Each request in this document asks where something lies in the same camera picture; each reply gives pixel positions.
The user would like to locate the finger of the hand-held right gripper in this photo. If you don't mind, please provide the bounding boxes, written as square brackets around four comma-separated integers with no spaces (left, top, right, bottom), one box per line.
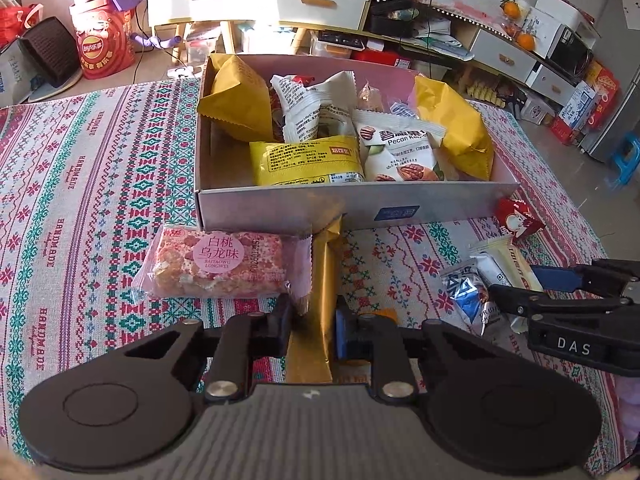
[530,258,640,292]
[487,283,634,318]

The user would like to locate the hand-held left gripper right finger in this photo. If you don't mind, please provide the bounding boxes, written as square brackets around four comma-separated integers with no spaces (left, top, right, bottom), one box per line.
[334,296,507,405]

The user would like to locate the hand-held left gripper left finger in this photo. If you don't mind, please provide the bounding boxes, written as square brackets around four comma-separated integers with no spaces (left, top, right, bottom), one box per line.
[114,293,297,405]

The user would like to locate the white cream snack packet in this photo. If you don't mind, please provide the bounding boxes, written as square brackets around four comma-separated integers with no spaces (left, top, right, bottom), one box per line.
[469,236,545,292]

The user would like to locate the blue white snack packet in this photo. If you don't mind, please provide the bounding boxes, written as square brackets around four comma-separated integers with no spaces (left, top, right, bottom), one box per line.
[439,261,516,337]

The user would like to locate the long golden snack packet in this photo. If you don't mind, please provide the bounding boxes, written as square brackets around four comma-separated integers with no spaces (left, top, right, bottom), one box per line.
[285,212,346,385]

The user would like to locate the pink cardboard box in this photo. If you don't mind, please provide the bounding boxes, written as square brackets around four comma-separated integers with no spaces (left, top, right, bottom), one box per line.
[192,52,522,235]

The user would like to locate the small yellow biscuit packet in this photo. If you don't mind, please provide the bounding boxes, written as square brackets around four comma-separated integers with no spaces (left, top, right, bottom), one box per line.
[249,135,367,187]

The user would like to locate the white nut snack packet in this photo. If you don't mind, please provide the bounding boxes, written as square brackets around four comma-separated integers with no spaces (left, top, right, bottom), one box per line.
[351,109,447,183]

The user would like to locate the yellow pillow snack packet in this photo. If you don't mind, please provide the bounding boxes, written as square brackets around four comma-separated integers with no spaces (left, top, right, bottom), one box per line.
[196,54,275,143]
[414,75,495,182]

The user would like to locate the person's right forearm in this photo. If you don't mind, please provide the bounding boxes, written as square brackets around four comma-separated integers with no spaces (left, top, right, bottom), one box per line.
[614,375,640,441]

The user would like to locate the small red snack packet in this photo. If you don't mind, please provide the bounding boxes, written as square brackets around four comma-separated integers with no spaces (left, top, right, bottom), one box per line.
[495,196,546,238]

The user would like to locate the pink rice crisp packet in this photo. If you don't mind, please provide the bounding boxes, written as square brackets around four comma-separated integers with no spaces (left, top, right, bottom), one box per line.
[137,224,313,311]

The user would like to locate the blue plastic stool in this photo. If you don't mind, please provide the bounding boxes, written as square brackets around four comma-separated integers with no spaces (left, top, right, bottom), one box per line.
[607,132,640,176]

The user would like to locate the white blue carton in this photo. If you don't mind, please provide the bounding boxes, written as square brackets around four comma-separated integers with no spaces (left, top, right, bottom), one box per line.
[559,80,598,131]

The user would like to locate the row of small yellow bottles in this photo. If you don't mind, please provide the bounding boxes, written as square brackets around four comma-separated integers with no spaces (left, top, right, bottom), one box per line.
[465,77,507,103]

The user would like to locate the red gift box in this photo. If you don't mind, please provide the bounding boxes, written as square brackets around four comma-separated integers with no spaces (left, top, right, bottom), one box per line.
[582,60,621,128]

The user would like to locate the silver refrigerator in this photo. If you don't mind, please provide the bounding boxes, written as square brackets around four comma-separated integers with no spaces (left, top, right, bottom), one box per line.
[580,0,640,163]

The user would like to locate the white newsprint snack packet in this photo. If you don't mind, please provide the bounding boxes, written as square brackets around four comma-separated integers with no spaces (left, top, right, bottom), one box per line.
[269,71,358,145]

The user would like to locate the white low drawer cabinet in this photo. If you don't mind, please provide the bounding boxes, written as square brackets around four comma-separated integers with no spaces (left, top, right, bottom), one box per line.
[470,25,583,106]

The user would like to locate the white microwave oven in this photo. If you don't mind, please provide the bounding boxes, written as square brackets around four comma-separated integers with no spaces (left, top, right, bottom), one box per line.
[520,6,596,78]

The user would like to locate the patterned woven mat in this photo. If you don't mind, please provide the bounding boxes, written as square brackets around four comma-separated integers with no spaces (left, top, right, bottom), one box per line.
[0,77,640,466]

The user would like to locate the white cardboard box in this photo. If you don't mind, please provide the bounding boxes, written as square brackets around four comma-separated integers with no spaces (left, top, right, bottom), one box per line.
[535,0,598,26]

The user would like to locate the red storage box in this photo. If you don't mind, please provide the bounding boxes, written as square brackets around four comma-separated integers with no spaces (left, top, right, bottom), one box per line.
[350,49,401,67]

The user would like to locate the black bag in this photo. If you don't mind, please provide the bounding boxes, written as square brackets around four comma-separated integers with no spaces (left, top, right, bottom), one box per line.
[369,2,416,38]

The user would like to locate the red chips bucket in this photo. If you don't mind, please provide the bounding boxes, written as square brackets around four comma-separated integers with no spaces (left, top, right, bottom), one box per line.
[70,2,137,80]

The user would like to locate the brown woven basket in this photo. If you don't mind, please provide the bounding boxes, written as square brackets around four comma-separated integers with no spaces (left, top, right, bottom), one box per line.
[17,16,82,88]

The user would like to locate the white paper bag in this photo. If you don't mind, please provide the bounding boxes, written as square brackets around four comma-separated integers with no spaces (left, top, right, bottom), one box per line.
[0,42,36,108]

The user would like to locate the red shopping bag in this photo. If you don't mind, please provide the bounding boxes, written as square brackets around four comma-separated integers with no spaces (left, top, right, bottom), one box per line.
[0,4,43,46]

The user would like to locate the purple handle bars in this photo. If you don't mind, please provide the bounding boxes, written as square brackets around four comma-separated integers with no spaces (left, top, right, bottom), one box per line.
[131,32,183,51]

